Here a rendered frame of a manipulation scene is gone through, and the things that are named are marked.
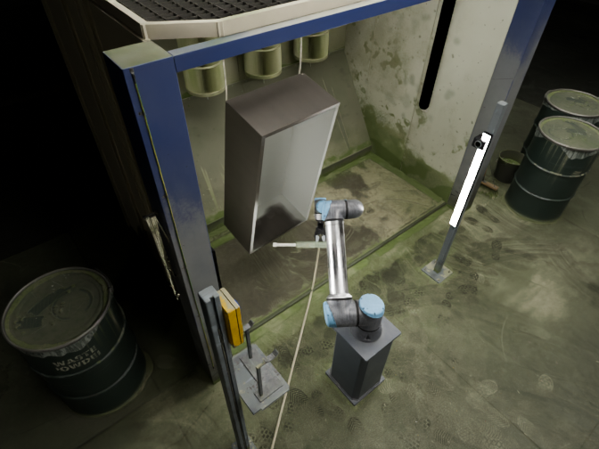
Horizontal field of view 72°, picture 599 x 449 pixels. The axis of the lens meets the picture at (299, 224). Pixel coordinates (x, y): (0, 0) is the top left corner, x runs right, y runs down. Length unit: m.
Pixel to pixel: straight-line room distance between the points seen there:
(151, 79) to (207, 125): 2.42
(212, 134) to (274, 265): 1.34
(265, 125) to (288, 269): 1.63
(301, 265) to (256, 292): 0.48
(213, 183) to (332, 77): 1.79
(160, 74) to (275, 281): 2.36
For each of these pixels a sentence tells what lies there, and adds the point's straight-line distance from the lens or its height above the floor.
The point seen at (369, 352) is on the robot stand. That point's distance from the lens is 2.57.
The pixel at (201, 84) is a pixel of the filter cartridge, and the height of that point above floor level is 1.36.
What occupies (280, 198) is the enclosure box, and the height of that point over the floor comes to 0.52.
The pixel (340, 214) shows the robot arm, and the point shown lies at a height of 1.21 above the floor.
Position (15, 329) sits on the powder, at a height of 0.87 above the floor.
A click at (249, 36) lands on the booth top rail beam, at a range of 1.71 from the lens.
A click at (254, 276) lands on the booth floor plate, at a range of 3.62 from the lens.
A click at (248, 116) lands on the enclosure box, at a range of 2.42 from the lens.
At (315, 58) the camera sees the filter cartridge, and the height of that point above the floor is 1.30.
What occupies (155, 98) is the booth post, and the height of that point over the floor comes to 2.16.
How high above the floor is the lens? 2.87
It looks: 44 degrees down
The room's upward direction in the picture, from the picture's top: 1 degrees clockwise
